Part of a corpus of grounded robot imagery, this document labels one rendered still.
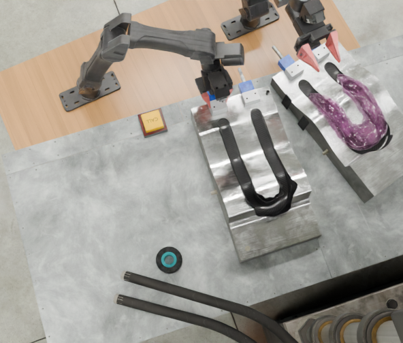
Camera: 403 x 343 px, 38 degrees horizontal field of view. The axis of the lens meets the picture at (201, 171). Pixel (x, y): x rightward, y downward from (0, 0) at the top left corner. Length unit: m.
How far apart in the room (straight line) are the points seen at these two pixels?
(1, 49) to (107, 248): 1.51
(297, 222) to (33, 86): 0.98
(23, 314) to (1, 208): 0.49
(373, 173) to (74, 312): 1.00
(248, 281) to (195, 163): 0.41
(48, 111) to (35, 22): 1.15
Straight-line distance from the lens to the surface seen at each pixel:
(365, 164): 1.87
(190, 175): 1.91
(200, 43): 1.65
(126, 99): 2.01
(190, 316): 1.78
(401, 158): 1.91
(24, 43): 3.09
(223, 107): 1.84
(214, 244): 1.86
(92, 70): 1.81
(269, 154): 1.85
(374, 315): 1.15
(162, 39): 1.63
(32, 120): 2.04
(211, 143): 1.85
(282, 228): 1.83
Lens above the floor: 2.64
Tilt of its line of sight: 75 degrees down
